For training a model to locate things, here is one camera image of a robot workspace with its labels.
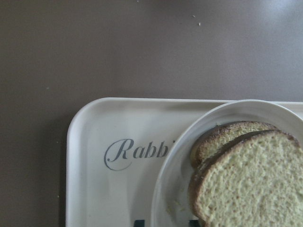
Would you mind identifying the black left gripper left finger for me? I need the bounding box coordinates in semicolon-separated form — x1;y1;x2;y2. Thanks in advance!
134;219;145;227

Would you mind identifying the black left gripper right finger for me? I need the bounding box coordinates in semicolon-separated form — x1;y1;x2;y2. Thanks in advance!
188;220;199;227

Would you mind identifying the white round plate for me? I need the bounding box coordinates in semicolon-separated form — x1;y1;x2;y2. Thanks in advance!
151;100;303;227

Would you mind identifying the cream rabbit tray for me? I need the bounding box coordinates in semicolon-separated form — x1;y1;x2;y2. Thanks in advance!
65;97;303;227

